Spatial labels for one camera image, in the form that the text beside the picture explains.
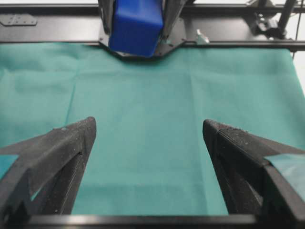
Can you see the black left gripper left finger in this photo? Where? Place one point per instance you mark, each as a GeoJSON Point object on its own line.
{"type": "Point", "coordinates": [46, 172]}

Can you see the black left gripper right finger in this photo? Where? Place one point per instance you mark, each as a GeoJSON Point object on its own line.
{"type": "Point", "coordinates": [256, 192]}

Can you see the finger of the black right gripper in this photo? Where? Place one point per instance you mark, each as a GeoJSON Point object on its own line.
{"type": "Point", "coordinates": [106, 8]}
{"type": "Point", "coordinates": [171, 13]}

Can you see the black frame rail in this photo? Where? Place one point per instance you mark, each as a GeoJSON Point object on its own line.
{"type": "Point", "coordinates": [226, 25]}

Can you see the green table cloth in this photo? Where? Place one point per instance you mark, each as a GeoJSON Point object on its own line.
{"type": "Point", "coordinates": [149, 157]}

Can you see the blue block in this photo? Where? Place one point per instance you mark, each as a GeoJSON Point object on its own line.
{"type": "Point", "coordinates": [137, 13]}

